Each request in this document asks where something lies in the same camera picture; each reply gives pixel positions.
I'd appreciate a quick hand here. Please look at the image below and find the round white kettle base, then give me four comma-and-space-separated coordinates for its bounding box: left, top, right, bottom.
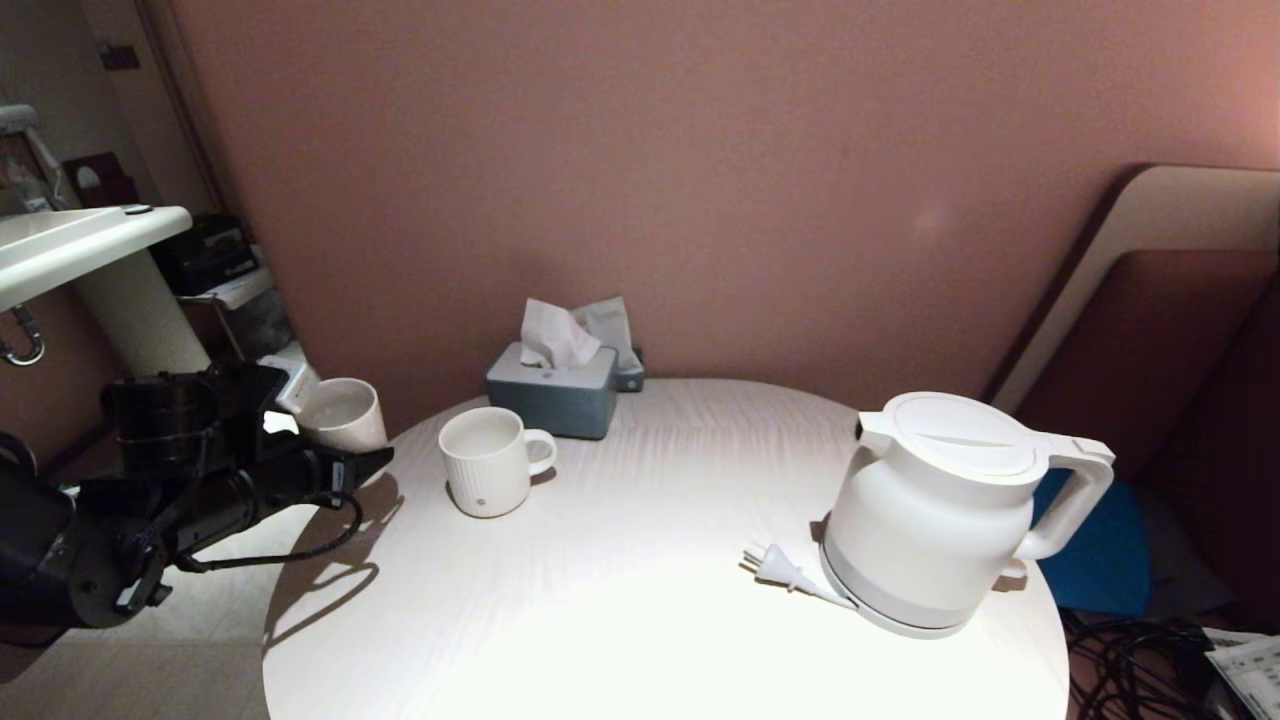
817, 518, 976, 640

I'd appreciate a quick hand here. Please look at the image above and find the white electric kettle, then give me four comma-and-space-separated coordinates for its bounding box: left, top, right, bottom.
820, 391, 1116, 633

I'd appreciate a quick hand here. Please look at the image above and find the white tissue sheet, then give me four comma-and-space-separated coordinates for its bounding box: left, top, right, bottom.
520, 297, 602, 369

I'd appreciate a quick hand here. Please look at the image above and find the printed paper sheet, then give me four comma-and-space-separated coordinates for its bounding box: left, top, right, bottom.
1205, 630, 1280, 720

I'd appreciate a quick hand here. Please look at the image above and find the white ribbed mug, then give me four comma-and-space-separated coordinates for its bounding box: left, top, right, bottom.
439, 405, 558, 519

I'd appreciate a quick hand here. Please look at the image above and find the chrome drain pipe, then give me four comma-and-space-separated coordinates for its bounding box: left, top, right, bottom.
0, 304, 47, 367

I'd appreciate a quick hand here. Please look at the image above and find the white power plug with cord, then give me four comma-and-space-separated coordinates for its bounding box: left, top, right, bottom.
741, 543, 857, 608

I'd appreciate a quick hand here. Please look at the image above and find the white sink basin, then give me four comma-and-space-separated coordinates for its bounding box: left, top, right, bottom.
0, 206, 194, 313

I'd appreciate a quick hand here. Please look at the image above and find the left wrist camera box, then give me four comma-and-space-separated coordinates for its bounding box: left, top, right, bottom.
258, 355, 323, 417

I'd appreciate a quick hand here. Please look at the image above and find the black box device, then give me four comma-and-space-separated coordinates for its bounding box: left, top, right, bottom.
150, 216, 261, 297

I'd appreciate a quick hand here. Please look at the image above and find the smooth white cup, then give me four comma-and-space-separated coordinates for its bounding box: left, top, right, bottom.
297, 377, 389, 454

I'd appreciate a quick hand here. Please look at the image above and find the metal-legged stool shelf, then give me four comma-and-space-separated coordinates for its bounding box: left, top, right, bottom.
180, 268, 276, 366

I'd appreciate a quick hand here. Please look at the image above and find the beige rounded board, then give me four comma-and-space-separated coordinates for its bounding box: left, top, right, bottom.
990, 166, 1280, 413

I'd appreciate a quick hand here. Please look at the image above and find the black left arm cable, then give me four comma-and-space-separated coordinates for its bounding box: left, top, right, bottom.
172, 490, 364, 574

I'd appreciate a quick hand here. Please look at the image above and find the grey plastic bag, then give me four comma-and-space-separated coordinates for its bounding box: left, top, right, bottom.
235, 292, 296, 361

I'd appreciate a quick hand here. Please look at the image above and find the white paper packet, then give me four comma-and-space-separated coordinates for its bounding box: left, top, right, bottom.
572, 296, 641, 373

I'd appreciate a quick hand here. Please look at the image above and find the grey-blue tissue box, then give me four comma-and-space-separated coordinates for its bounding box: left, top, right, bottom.
486, 341, 619, 440

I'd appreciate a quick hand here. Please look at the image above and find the brown wooden holder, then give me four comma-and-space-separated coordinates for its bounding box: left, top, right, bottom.
62, 150, 139, 207

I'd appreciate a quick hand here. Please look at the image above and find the black floor cable bundle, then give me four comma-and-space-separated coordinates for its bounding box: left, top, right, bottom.
1060, 610, 1216, 720

